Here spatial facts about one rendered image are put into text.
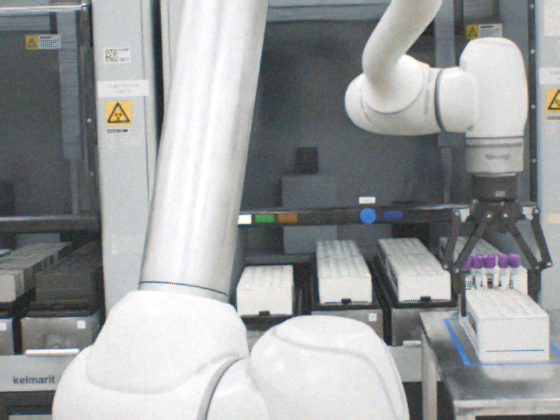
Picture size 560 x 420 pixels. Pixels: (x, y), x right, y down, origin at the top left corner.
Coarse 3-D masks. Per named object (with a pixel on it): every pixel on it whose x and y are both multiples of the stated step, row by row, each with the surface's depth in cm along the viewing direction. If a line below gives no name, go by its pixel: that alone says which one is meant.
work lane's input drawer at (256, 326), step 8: (296, 288) 225; (296, 296) 215; (296, 304) 214; (264, 312) 195; (296, 312) 205; (248, 320) 195; (256, 320) 195; (264, 320) 195; (272, 320) 195; (280, 320) 195; (248, 328) 191; (256, 328) 191; (264, 328) 191; (248, 336) 184; (256, 336) 184; (248, 344) 178
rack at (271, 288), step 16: (256, 272) 217; (272, 272) 216; (288, 272) 216; (240, 288) 197; (256, 288) 196; (272, 288) 196; (288, 288) 196; (240, 304) 196; (256, 304) 196; (272, 304) 196; (288, 304) 196
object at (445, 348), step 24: (432, 312) 192; (456, 312) 191; (552, 312) 188; (432, 336) 171; (456, 336) 171; (552, 336) 168; (432, 360) 190; (456, 360) 154; (480, 360) 154; (504, 360) 153; (528, 360) 153; (552, 360) 152; (432, 384) 191; (456, 384) 141; (480, 384) 140; (504, 384) 140; (528, 384) 139; (552, 384) 139; (432, 408) 191; (456, 408) 133; (480, 408) 133; (504, 408) 132; (528, 408) 132; (552, 408) 132
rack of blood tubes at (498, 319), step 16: (496, 288) 178; (480, 304) 165; (496, 304) 163; (512, 304) 164; (528, 304) 162; (464, 320) 173; (480, 320) 153; (496, 320) 153; (512, 320) 153; (528, 320) 152; (544, 320) 152; (480, 336) 153; (496, 336) 153; (512, 336) 153; (528, 336) 153; (544, 336) 153; (480, 352) 154; (496, 352) 153; (512, 352) 153; (528, 352) 153; (544, 352) 153
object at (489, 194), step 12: (480, 180) 167; (492, 180) 165; (504, 180) 165; (516, 180) 167; (480, 192) 167; (492, 192) 166; (504, 192) 166; (516, 192) 167; (480, 204) 168; (492, 204) 168; (504, 204) 168; (516, 204) 168; (480, 216) 169; (516, 216) 168; (492, 228) 169; (504, 228) 169
